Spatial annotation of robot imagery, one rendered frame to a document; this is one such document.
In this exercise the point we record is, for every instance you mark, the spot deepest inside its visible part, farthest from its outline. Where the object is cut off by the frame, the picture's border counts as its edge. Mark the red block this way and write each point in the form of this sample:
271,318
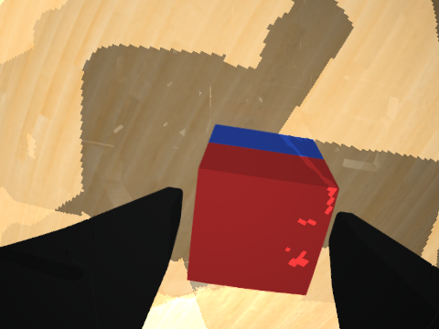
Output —
260,219

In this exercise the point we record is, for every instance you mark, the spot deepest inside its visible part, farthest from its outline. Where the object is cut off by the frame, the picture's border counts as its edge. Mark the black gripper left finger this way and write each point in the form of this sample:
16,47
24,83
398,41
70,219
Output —
101,273

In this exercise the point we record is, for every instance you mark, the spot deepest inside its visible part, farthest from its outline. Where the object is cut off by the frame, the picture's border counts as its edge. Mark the blue block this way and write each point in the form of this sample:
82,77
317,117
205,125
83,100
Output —
257,140

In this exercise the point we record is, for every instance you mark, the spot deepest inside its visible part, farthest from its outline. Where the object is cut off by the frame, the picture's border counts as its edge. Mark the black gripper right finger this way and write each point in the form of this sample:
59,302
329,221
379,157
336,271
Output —
377,283

